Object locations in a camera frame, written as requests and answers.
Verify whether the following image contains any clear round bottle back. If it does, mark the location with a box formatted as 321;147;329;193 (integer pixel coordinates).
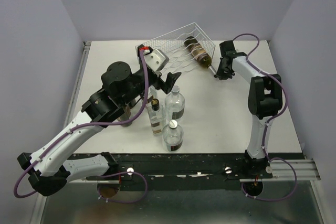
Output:
165;86;185;121

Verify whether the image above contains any small bottle brown label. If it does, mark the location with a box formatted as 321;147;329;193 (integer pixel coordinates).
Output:
145;86;158;109

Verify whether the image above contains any clear bottle black cap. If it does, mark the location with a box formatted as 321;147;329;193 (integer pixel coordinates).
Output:
148;98;165;135

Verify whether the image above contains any green wine bottle brown label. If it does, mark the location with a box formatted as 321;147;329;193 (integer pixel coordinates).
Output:
184;36;216;75

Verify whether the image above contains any clear bottle silver cap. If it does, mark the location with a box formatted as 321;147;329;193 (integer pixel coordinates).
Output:
162;120;184;152

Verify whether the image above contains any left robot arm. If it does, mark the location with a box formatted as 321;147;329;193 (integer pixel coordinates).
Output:
13;46;181;198

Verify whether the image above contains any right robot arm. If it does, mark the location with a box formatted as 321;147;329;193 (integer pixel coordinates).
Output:
215;40;283;178

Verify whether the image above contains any dark wine bottle left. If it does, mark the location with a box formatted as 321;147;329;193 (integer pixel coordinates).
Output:
117;105;132;122

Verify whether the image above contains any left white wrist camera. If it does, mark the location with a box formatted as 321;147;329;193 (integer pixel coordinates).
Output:
143;48;169;76

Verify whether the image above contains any white wire wine rack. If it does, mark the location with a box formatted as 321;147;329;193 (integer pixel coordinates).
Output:
136;23;215;74

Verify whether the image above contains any black mounting rail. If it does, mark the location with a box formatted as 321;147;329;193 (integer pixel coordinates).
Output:
70;152;305;192

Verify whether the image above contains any aluminium extrusion rail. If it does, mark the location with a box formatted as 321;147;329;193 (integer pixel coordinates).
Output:
266;159;321;181

